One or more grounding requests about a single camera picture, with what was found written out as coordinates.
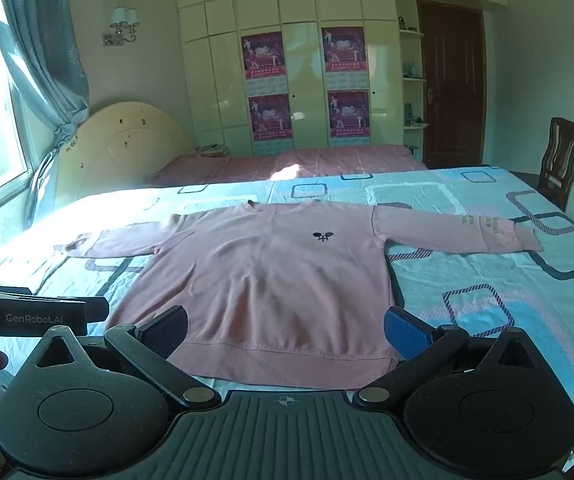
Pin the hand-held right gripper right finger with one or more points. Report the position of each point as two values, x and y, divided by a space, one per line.
407 330

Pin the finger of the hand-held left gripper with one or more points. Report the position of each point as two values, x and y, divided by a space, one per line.
98 308

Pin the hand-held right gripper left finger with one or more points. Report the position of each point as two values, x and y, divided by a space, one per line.
167 332

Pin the pink sweatshirt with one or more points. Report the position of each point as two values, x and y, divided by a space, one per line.
267 300

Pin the blue patterned bedsheet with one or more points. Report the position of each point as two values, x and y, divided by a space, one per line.
467 270

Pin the cream rounded headboard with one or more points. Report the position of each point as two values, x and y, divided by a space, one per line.
127 155

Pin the stack of books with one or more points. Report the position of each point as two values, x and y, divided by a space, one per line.
213 150

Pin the pink checked bed cover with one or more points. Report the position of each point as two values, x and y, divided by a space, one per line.
317 162

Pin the small shelf items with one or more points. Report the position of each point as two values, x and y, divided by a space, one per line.
414 117

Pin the wooden chair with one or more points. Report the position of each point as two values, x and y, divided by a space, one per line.
562 155

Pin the brown wooden door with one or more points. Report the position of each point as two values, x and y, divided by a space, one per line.
452 85

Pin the blue shelf item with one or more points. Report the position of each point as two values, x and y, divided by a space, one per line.
409 69

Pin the blue curtain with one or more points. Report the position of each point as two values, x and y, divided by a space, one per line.
47 35

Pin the cream wardrobe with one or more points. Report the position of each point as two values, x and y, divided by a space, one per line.
307 60

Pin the dark shelf ornament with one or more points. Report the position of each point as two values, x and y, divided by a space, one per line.
407 25

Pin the pink wall poster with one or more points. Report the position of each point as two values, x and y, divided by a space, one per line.
269 120
264 57
344 52
349 115

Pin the wall lamp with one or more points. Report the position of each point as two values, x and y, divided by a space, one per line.
124 22

